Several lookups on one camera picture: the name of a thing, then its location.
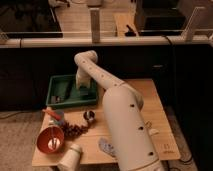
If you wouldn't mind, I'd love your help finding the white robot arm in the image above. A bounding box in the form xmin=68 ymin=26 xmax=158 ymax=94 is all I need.
xmin=74 ymin=50 xmax=165 ymax=171

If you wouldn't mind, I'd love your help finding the grey post on divider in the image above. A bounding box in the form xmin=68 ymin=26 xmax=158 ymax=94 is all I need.
xmin=90 ymin=8 xmax=100 ymax=43

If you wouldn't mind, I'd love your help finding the black box at back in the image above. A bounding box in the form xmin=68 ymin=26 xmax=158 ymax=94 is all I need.
xmin=134 ymin=0 xmax=185 ymax=36

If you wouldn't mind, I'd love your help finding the metal spoon in bowl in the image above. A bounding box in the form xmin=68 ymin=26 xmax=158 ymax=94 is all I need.
xmin=50 ymin=126 xmax=56 ymax=149

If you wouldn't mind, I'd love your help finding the small dark block in tray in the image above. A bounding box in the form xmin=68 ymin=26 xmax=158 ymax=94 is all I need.
xmin=51 ymin=96 xmax=61 ymax=104

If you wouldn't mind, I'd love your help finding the bunch of purple grapes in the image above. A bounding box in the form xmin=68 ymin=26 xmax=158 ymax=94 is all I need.
xmin=61 ymin=122 xmax=89 ymax=139

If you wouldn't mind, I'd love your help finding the orange bowl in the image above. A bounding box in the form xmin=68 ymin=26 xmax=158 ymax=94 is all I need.
xmin=36 ymin=126 xmax=64 ymax=154

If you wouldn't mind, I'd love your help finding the small metal cup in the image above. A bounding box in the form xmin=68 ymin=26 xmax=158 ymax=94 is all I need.
xmin=83 ymin=110 xmax=95 ymax=122

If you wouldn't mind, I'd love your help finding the blue grey cloth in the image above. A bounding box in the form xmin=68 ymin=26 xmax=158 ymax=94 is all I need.
xmin=98 ymin=138 xmax=115 ymax=157

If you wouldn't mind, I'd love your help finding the green plastic tray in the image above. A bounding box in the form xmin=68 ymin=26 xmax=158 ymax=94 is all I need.
xmin=46 ymin=74 xmax=98 ymax=109

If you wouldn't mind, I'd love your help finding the black monitor at back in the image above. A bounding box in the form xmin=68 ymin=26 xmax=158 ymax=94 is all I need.
xmin=0 ymin=0 xmax=63 ymax=38

